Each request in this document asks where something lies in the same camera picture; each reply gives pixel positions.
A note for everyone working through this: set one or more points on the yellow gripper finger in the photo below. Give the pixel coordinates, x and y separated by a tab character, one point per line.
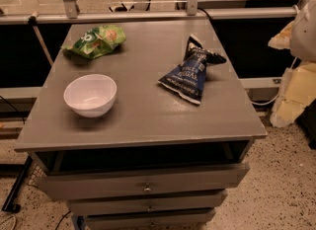
296	92
282	39

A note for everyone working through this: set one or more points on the blue chip bag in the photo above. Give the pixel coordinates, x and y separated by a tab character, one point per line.
187	79

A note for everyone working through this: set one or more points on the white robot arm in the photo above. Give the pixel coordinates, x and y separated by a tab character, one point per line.
303	35

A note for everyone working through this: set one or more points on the green chip bag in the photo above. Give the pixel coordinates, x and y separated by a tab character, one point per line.
98	41

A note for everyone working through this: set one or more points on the white bowl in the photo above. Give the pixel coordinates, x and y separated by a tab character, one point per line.
91	95

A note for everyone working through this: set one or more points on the middle grey drawer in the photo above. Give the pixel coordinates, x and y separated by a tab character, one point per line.
147	203

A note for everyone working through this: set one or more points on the grey drawer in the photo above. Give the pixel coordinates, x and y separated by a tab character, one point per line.
153	219
147	203
143	182

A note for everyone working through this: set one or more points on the grey drawer cabinet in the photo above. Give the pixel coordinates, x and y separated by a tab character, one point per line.
148	127

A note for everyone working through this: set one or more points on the bottom grey drawer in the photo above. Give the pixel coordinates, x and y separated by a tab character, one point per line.
153	219

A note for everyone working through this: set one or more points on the top grey drawer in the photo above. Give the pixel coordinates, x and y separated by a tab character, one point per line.
143	182

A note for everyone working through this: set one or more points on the black floor bar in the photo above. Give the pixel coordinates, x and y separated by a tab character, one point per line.
21	170

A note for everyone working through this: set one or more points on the metal frame rail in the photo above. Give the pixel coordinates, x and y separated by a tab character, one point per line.
215	14

